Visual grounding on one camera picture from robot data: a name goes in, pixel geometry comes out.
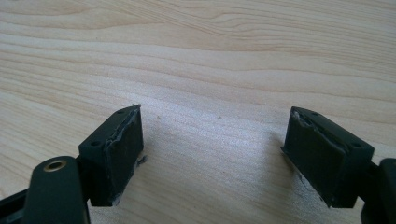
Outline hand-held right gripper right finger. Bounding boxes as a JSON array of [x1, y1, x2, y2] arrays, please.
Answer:
[[280, 105, 376, 209]]

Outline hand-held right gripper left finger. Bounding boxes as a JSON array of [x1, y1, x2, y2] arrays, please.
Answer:
[[78, 104, 145, 208]]

